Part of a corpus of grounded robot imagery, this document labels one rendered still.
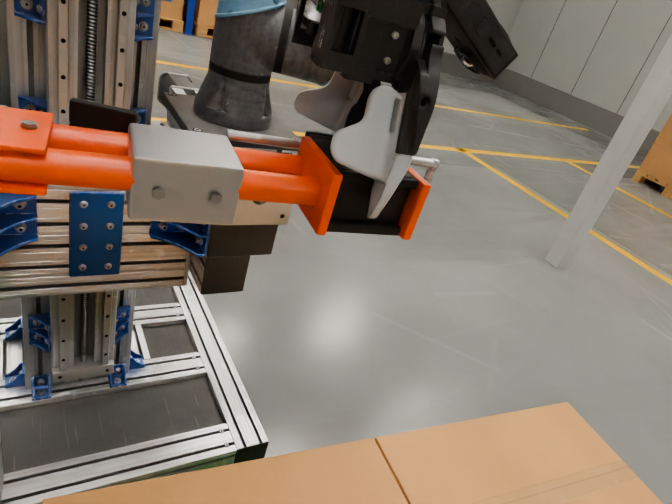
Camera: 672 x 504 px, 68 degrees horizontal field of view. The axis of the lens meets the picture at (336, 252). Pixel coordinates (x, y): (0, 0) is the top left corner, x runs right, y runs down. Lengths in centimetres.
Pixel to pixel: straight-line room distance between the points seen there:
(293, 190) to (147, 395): 122
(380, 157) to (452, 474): 86
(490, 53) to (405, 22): 9
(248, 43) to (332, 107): 54
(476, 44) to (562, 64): 1152
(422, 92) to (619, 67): 1092
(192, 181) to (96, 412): 120
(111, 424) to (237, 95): 91
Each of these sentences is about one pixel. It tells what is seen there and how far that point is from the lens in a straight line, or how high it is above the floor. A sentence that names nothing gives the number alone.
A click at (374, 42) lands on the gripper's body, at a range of 35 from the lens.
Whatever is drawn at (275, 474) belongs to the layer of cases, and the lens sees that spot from 99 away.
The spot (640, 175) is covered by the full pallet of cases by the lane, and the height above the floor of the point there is 10.
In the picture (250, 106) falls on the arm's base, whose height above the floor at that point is 108.
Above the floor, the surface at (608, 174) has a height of 70.
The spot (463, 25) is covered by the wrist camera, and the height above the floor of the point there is 133.
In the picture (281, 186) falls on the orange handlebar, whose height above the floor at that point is 120.
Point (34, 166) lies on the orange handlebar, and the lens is 33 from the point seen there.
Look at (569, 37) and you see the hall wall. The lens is 1199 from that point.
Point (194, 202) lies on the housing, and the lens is 34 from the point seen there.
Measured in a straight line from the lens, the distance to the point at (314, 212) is 37.
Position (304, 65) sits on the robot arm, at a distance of 96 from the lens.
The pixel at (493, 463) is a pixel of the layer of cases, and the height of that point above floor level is 54.
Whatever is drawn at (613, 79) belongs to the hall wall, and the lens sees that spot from 1125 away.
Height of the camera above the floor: 134
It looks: 29 degrees down
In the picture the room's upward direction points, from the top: 17 degrees clockwise
